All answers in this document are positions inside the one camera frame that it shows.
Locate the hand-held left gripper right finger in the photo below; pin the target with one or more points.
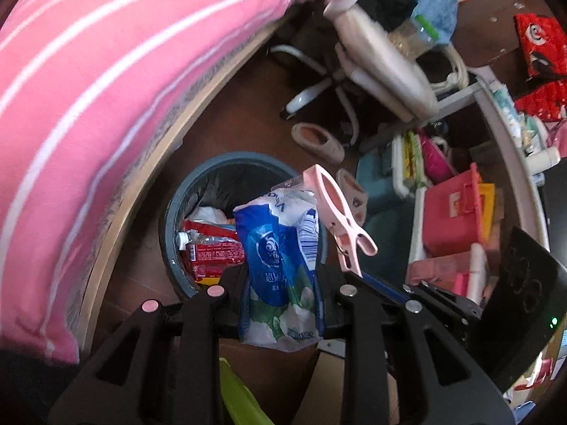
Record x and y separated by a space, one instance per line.
363 318

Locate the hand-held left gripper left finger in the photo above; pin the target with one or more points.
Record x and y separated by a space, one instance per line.
208 314

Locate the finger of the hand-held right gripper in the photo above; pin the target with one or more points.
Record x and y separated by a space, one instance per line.
383 284

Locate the pink clothespin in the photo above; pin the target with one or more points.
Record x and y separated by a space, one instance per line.
354 234

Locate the red snack bag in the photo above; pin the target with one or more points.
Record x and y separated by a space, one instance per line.
206 229

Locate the blue tissue packet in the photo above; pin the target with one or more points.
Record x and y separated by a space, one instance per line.
270 252

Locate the blue-grey waste bin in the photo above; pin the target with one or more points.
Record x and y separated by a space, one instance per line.
170 212

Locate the teal storage box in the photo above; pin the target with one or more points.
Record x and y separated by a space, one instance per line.
381 225

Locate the cardboard box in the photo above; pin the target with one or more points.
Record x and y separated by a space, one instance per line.
328 385

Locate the yellow box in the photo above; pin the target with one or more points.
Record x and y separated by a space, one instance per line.
487 208

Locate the lime green plastic object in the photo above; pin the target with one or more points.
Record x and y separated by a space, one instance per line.
239 394

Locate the pink slipper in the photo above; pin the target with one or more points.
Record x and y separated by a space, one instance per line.
316 141
354 195

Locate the pink plastic box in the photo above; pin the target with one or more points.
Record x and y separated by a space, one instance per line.
447 212

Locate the white crumpled paper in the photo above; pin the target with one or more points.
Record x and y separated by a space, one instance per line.
210 214

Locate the white bottle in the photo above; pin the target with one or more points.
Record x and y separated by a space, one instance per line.
542 159

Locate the white container with green packets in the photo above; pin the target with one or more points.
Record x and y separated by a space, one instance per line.
407 159

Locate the magenta pouch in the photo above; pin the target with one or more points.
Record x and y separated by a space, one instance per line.
436 164

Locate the black bin liner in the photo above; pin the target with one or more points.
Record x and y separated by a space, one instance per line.
230 181

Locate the white office chair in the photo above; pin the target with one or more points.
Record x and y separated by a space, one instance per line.
376 62

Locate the red printed bag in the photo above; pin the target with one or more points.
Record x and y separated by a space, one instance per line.
540 44

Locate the jar with green lid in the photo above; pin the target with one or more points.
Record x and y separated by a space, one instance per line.
412 37

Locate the pink striped bed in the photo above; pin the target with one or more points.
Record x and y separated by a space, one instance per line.
110 75

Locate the black garment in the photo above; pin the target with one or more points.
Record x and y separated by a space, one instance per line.
390 6

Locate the blue garment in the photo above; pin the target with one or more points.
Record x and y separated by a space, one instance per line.
438 0

